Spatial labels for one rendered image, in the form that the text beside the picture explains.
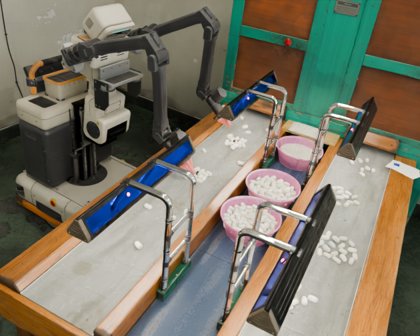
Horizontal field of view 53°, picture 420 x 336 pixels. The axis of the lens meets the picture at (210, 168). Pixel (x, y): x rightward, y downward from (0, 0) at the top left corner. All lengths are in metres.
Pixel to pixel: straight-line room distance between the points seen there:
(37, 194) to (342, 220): 1.81
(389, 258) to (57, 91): 1.92
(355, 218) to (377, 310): 0.54
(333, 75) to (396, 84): 0.34
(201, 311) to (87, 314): 0.38
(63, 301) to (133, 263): 0.27
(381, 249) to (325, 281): 0.32
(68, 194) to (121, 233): 1.05
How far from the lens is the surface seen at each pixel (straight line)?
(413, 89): 2.53
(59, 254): 1.63
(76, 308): 1.48
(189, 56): 3.90
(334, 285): 1.67
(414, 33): 2.46
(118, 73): 2.36
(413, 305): 2.87
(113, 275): 1.56
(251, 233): 1.19
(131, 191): 1.35
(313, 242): 1.28
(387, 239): 1.94
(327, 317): 1.56
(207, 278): 1.65
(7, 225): 2.99
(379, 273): 1.76
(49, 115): 2.50
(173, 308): 1.55
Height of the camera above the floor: 1.88
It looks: 33 degrees down
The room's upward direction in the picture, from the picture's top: 7 degrees clockwise
